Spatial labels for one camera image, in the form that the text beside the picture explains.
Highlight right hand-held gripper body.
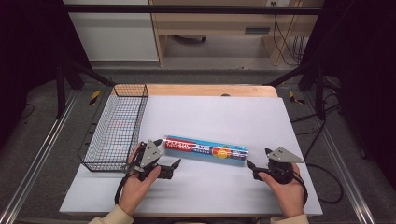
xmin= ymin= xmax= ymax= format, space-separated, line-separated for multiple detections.
xmin=261 ymin=147 xmax=305 ymax=185

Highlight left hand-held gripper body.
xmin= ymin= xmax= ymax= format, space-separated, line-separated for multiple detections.
xmin=125 ymin=139 xmax=164 ymax=182

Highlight blue cling film roll box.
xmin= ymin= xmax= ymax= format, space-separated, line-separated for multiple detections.
xmin=163 ymin=134 xmax=249 ymax=167

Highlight person's right hand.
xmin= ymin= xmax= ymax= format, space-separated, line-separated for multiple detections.
xmin=258 ymin=162 xmax=306 ymax=219

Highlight person's left hand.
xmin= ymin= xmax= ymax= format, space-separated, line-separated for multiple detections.
xmin=118 ymin=144 xmax=163 ymax=217

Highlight white table mat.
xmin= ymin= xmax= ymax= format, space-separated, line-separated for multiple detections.
xmin=58 ymin=95 xmax=324 ymax=217

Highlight yellow black tape strip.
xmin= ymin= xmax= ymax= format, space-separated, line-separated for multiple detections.
xmin=88 ymin=89 xmax=103 ymax=107
xmin=287 ymin=91 xmax=306 ymax=105

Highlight wooden table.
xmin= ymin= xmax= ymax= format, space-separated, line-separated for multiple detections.
xmin=111 ymin=83 xmax=278 ymax=99

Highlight black metal stand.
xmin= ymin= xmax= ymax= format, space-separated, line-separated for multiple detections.
xmin=55 ymin=57 xmax=117 ymax=119
xmin=266 ymin=60 xmax=327 ymax=121

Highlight white cabinet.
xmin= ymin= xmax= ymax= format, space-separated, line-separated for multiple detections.
xmin=62 ymin=0 xmax=160 ymax=63

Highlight black curtain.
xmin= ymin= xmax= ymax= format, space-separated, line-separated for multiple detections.
xmin=300 ymin=0 xmax=396 ymax=183
xmin=0 ymin=0 xmax=94 ymax=150

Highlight light wooden desk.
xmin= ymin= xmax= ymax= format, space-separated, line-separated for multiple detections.
xmin=148 ymin=0 xmax=325 ymax=67

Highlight black horizontal metal bar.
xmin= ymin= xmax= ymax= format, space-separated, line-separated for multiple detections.
xmin=61 ymin=4 xmax=323 ymax=16

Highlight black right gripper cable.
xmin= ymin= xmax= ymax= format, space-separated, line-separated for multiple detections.
xmin=291 ymin=171 xmax=309 ymax=209

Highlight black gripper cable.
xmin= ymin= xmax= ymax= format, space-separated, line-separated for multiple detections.
xmin=291 ymin=171 xmax=309 ymax=209
xmin=113 ymin=170 xmax=138 ymax=206

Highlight black wire basket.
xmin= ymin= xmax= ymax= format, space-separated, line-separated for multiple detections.
xmin=78 ymin=83 xmax=149 ymax=173

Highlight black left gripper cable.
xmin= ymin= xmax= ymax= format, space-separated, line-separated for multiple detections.
xmin=113 ymin=170 xmax=138 ymax=206

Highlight black floor cable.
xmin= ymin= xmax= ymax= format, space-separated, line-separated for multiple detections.
xmin=290 ymin=92 xmax=345 ymax=205

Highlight aluminium floor rail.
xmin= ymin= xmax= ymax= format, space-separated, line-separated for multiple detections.
xmin=0 ymin=89 xmax=80 ymax=224
xmin=302 ymin=90 xmax=378 ymax=224

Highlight black hanging cables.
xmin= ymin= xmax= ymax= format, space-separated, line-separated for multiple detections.
xmin=272 ymin=1 xmax=306 ymax=67

